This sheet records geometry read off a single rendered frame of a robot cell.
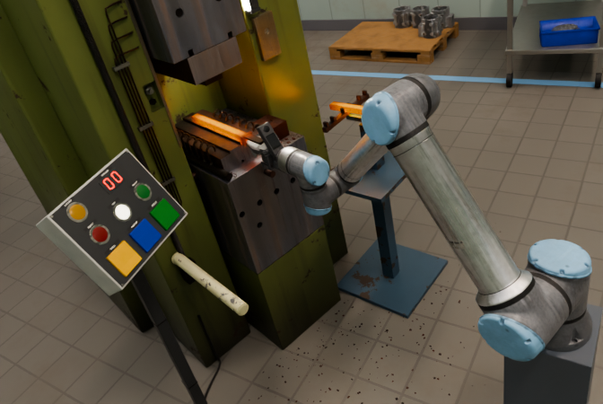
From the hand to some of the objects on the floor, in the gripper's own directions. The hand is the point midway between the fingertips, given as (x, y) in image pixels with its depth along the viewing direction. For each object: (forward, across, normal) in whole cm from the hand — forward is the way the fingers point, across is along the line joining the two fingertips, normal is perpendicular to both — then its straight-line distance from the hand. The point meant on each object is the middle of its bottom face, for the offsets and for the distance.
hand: (249, 138), depth 194 cm
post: (-5, -58, -101) cm, 116 cm away
